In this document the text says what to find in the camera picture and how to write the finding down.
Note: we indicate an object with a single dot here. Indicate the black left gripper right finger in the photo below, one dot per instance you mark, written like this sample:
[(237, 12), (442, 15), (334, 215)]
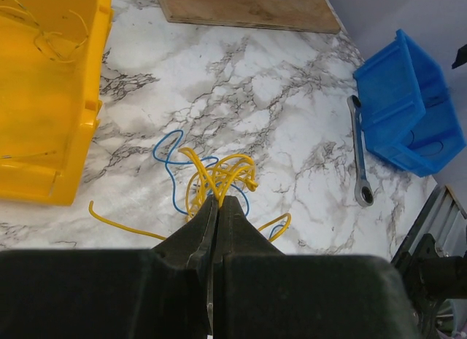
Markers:
[(259, 292)]

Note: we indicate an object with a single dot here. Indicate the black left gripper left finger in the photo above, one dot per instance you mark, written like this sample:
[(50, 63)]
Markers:
[(112, 293)]

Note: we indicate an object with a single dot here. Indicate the blue plastic bin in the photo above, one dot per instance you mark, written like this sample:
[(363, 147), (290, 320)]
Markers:
[(407, 114)]

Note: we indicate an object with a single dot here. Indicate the yellow plastic bin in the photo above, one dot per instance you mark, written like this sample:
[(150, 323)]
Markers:
[(51, 53)]

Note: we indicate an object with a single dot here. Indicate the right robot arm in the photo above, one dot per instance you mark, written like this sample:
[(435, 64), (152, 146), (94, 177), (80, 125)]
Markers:
[(461, 57)]

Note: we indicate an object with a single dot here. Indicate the wooden board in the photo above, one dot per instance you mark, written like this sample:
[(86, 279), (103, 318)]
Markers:
[(292, 15)]

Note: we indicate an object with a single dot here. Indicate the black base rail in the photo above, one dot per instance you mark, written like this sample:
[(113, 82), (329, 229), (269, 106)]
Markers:
[(432, 264)]

